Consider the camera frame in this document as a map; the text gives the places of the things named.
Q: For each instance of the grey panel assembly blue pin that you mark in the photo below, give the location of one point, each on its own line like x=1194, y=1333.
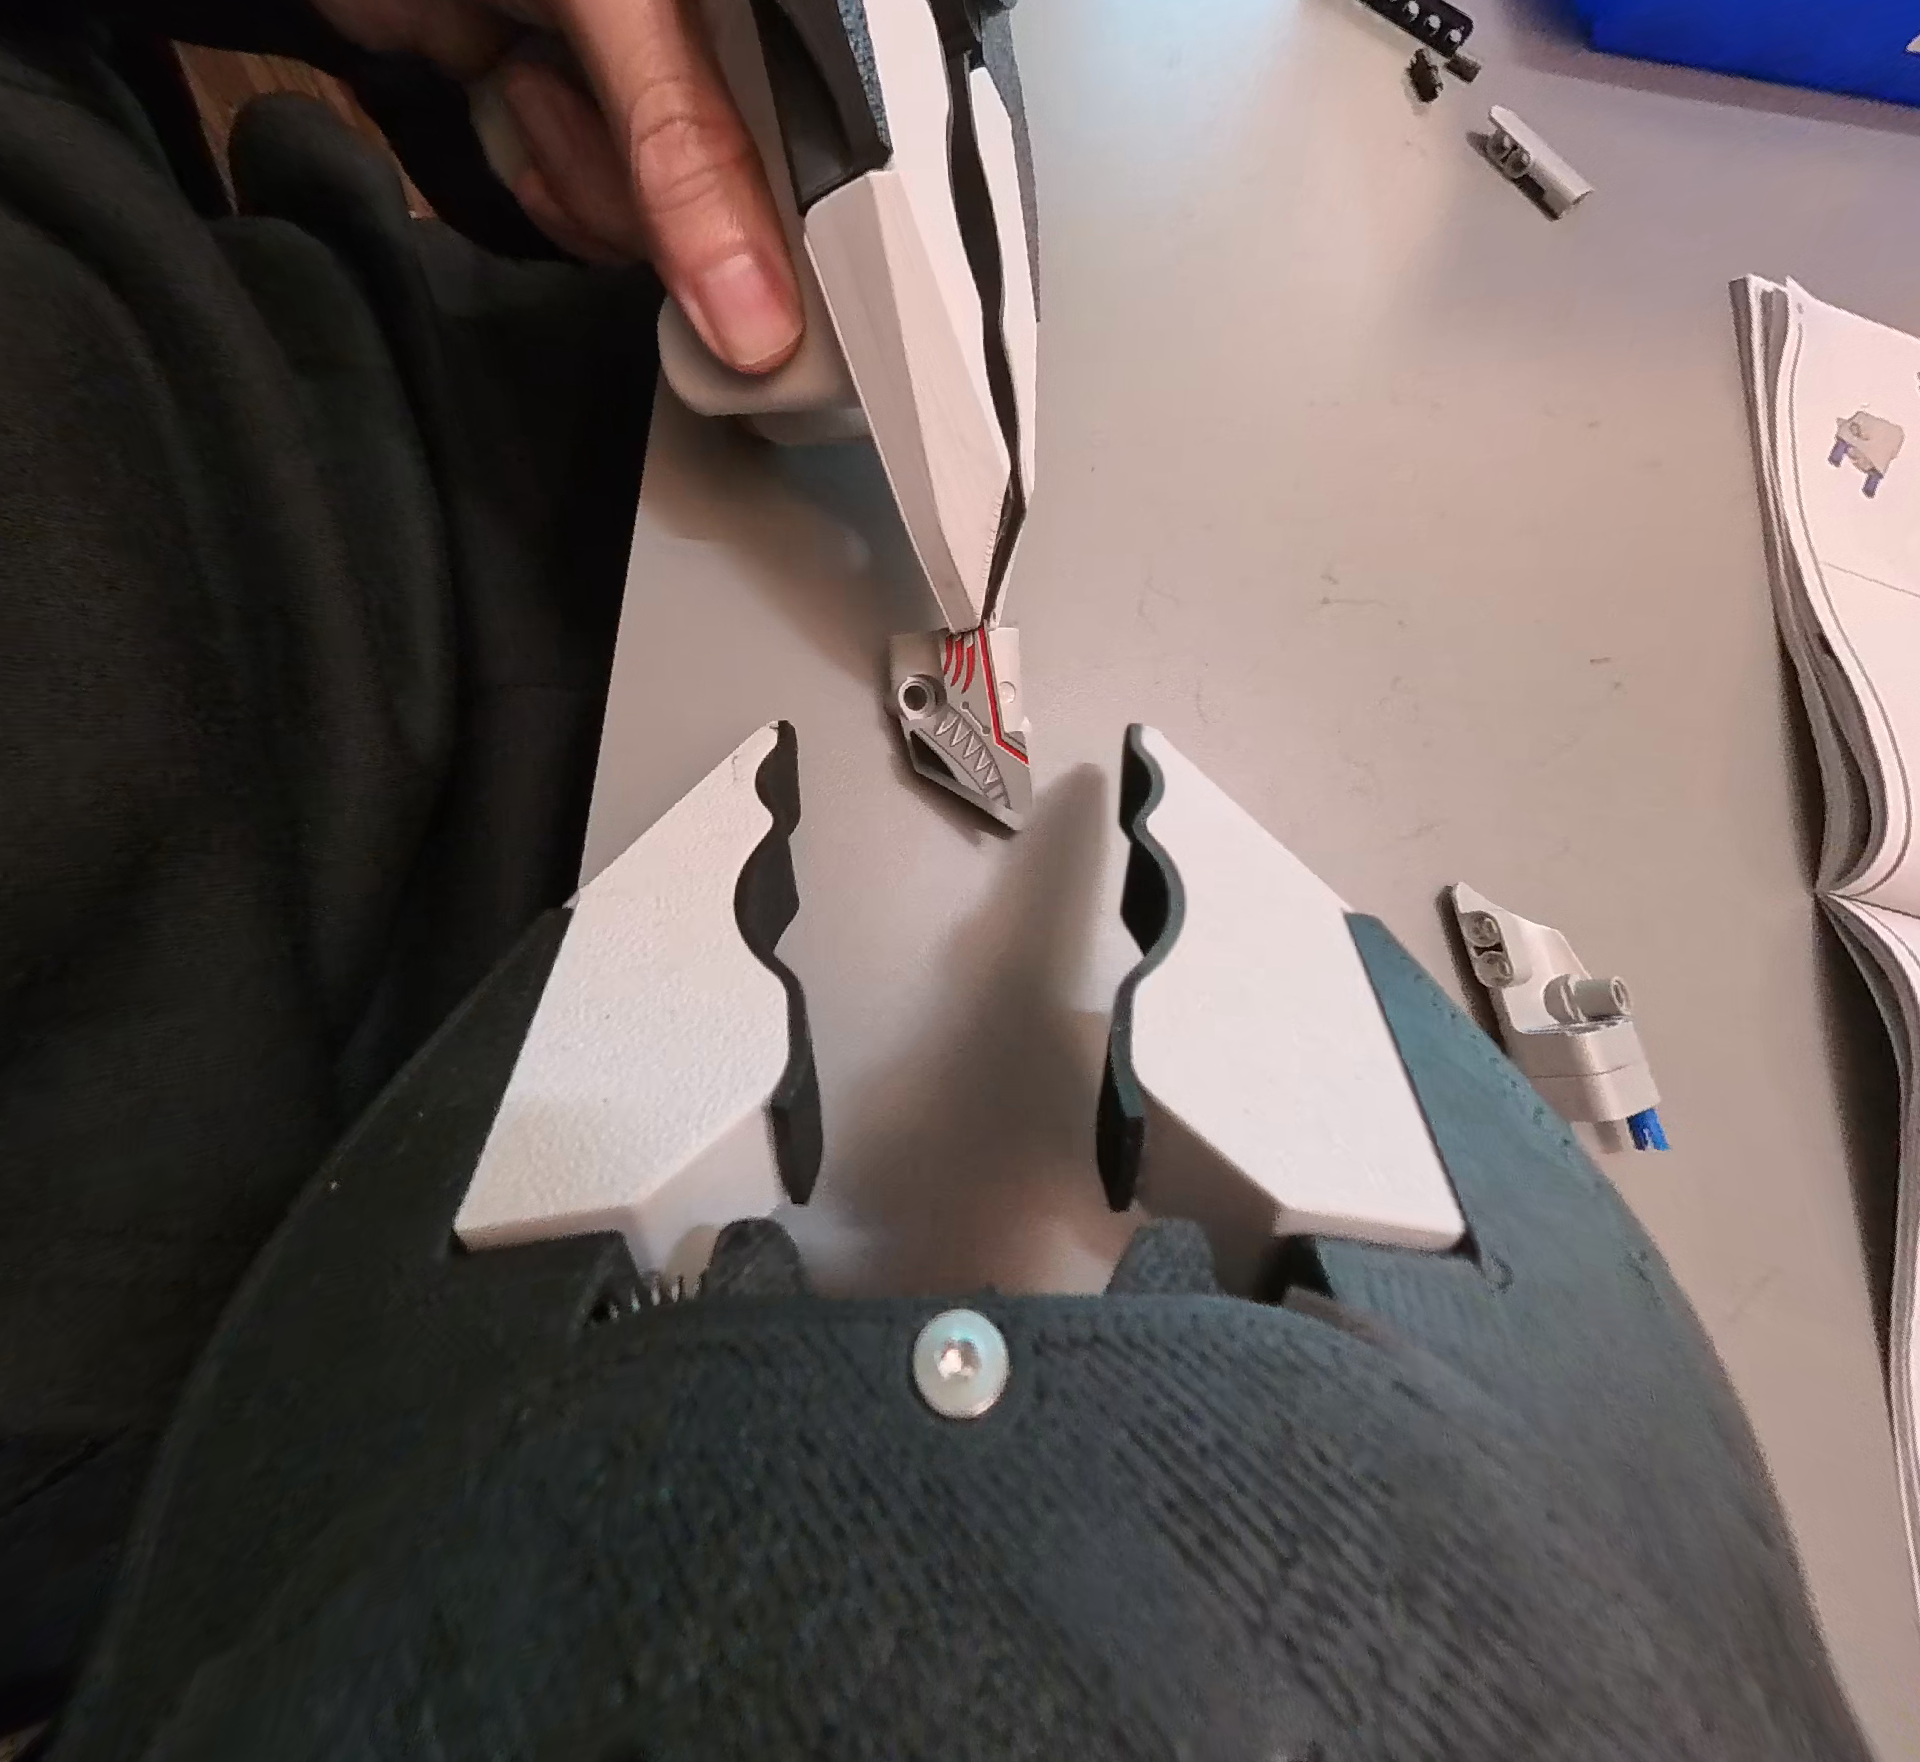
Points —
x=1559, y=1026

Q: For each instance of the person's black hoodie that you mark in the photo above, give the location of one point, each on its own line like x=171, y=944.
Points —
x=225, y=742

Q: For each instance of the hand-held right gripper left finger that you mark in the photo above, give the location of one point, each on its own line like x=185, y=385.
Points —
x=659, y=1026

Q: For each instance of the grey shark print panel brick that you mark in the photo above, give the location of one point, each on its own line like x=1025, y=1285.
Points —
x=961, y=742

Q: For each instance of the grey curved panel brick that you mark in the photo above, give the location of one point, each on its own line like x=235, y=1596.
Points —
x=1533, y=159

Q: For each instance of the grey desk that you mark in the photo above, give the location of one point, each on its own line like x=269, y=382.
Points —
x=1276, y=441

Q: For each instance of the brick instruction booklet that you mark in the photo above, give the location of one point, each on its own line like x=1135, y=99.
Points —
x=1845, y=592

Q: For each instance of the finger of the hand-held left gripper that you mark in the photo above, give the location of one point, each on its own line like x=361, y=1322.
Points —
x=1013, y=232
x=930, y=352

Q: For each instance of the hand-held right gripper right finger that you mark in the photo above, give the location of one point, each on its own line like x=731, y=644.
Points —
x=1276, y=1042

